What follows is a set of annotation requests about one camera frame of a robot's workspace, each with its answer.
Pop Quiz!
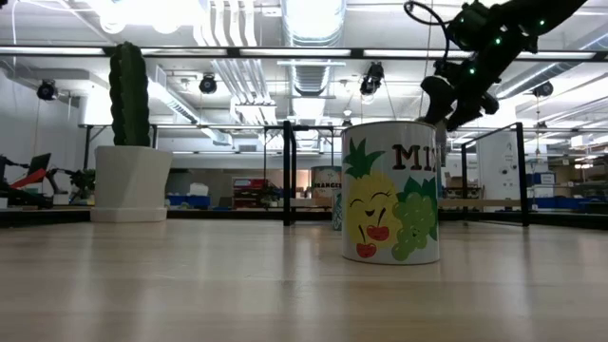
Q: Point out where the black background rig frame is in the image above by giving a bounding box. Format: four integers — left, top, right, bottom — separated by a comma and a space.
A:
78, 122, 336, 172

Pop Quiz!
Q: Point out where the black ceiling spotlight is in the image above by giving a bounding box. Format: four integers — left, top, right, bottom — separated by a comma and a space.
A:
359, 61, 385, 96
198, 73, 219, 95
36, 79, 58, 102
531, 80, 555, 99

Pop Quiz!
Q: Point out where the short teal oranges can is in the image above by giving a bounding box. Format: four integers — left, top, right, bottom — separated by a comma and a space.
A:
311, 164, 343, 200

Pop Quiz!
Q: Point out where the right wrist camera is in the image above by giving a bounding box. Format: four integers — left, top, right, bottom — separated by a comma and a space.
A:
446, 2, 498, 51

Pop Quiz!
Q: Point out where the red and black machine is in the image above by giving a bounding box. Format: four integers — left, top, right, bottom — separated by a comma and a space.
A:
0, 152, 67, 210

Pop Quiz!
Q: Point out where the overhead LED light bar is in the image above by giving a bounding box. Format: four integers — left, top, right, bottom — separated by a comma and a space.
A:
0, 45, 608, 62

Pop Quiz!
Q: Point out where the blue storage bin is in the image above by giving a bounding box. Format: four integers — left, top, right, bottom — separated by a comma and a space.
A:
165, 194, 212, 210

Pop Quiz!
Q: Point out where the small green plant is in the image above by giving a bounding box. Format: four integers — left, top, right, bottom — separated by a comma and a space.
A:
69, 168, 97, 200

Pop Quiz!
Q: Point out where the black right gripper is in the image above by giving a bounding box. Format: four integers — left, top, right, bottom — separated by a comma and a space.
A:
420, 28, 541, 133

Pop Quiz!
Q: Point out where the red storage bin rack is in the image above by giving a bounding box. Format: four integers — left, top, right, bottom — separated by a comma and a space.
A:
231, 178, 282, 209

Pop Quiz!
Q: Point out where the white plant pot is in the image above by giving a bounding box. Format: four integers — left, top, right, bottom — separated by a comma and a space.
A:
89, 144, 175, 223

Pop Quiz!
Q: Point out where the black wire shelf rack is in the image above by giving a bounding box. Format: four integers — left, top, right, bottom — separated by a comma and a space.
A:
282, 120, 531, 228

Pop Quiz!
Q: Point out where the short patterned tin can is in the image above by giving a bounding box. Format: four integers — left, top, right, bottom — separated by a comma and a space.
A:
331, 189, 344, 232

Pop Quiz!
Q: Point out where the green cactus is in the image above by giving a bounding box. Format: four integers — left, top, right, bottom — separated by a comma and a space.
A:
107, 41, 152, 147

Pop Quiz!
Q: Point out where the short white mixed fruit can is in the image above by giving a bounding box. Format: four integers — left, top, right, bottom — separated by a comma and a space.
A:
340, 120, 441, 266

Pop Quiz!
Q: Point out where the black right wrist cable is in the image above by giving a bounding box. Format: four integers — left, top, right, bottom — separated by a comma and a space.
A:
403, 0, 452, 64

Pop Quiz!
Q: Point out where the silver ventilation duct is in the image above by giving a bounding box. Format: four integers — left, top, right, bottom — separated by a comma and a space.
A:
280, 0, 348, 96

